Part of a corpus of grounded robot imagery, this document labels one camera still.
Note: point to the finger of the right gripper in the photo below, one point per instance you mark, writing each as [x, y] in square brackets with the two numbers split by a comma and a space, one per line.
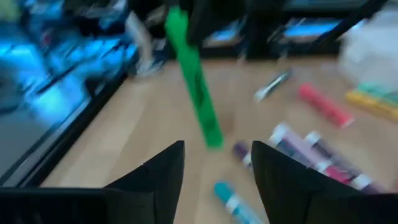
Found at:
[202, 21]

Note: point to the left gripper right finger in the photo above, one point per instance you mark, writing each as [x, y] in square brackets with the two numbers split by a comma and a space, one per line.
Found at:
[295, 193]

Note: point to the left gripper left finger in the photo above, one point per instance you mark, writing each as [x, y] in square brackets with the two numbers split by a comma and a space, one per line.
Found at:
[149, 193]

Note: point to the magenta whiteboard marker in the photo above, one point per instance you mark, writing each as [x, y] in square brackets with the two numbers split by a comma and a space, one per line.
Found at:
[295, 145]

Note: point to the purple whiteboard marker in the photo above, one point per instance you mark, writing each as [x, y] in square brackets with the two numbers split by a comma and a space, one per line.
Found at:
[242, 152]
[332, 154]

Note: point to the teal whiteboard marker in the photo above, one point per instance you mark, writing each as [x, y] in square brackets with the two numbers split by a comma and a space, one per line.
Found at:
[233, 202]

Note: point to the pink highlighter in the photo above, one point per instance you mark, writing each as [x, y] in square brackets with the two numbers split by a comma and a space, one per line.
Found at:
[325, 105]

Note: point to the yellow highlighter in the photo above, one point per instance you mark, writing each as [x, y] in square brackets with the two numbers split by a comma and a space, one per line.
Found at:
[373, 105]

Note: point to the mint green highlighter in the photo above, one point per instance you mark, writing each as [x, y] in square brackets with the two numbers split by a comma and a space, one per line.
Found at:
[379, 91]

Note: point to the white translucent plastic bin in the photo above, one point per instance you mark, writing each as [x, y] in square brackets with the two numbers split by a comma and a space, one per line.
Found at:
[370, 46]

